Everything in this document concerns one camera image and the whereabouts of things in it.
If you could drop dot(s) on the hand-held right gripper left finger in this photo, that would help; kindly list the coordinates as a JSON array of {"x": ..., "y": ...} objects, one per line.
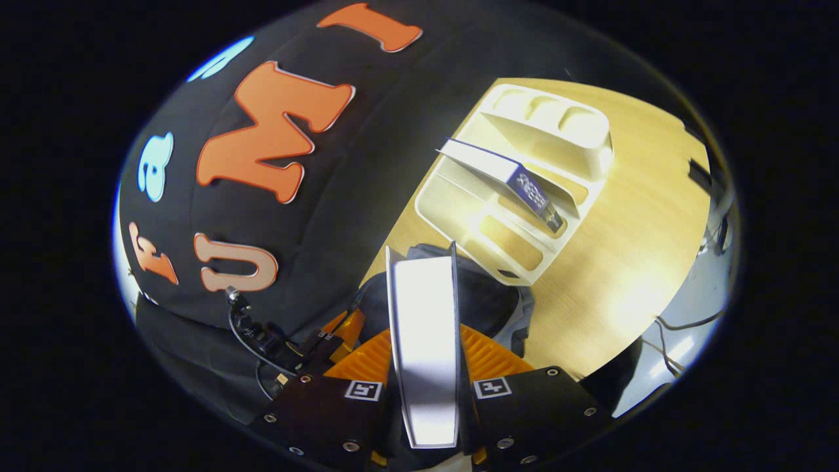
[{"x": 328, "y": 419}]

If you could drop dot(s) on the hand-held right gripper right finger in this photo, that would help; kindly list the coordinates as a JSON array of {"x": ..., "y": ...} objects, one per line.
[{"x": 531, "y": 413}]

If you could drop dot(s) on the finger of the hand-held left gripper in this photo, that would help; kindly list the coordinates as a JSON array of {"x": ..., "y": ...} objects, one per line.
[{"x": 351, "y": 328}]

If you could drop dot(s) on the white spine book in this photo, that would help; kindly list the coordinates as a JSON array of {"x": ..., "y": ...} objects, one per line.
[{"x": 423, "y": 328}]

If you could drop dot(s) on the gray schoolbag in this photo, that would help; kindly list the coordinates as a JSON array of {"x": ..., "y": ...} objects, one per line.
[{"x": 485, "y": 295}]

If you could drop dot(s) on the blue spine book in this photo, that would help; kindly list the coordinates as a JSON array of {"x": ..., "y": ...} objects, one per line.
[{"x": 531, "y": 190}]

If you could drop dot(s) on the white bookshelf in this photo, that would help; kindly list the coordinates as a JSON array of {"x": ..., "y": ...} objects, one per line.
[{"x": 557, "y": 124}]

